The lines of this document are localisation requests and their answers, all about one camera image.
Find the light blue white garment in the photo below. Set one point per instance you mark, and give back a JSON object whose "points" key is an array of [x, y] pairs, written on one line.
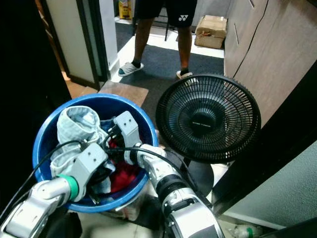
{"points": [[77, 124]]}

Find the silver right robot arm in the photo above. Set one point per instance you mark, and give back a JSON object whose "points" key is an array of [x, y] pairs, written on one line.
{"points": [[183, 203]]}

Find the dark blue denim garment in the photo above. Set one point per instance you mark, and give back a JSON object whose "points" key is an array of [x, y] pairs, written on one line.
{"points": [[105, 124]]}

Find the red garment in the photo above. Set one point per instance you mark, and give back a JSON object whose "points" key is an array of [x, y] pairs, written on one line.
{"points": [[124, 177]]}

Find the brown wooden threshold board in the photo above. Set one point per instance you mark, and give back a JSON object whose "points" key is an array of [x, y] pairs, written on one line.
{"points": [[124, 91]]}

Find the blue plastic laundry bucket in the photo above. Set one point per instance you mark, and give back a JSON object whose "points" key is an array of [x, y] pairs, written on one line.
{"points": [[42, 146]]}

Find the dark grey floor mat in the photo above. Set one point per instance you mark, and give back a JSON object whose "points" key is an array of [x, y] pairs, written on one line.
{"points": [[158, 64]]}

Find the black round floor fan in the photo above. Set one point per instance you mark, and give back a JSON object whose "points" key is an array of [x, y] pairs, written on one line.
{"points": [[208, 119]]}

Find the white door jamb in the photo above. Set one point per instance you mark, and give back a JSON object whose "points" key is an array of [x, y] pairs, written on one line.
{"points": [[64, 39]]}

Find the yellow box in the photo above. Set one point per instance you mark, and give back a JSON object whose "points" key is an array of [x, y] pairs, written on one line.
{"points": [[126, 9]]}

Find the brown cardboard box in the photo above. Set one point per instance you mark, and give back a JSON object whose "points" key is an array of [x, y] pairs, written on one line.
{"points": [[210, 32]]}

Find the clear plastic bottle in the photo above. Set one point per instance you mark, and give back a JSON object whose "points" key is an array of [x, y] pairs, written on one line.
{"points": [[245, 230]]}

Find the brown wooden cabinet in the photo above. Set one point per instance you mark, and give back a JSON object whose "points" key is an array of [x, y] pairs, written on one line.
{"points": [[277, 49]]}

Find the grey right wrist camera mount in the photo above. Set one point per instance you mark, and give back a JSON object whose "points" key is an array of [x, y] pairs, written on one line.
{"points": [[126, 130]]}

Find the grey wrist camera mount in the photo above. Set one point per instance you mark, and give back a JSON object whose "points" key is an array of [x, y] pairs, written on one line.
{"points": [[89, 163], [126, 130]]}

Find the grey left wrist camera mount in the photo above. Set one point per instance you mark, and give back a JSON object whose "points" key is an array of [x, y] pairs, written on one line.
{"points": [[89, 163]]}

